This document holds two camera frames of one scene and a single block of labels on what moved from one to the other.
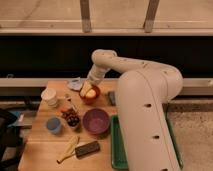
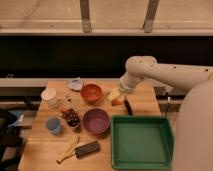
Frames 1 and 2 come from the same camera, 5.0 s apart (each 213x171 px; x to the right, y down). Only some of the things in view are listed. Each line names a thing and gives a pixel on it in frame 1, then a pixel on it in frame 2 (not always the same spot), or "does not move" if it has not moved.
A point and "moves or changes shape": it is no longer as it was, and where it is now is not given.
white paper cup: x=48 y=96 does not move
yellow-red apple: x=91 y=93 moves or changes shape
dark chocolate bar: x=87 y=149 does not move
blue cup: x=54 y=125 does not move
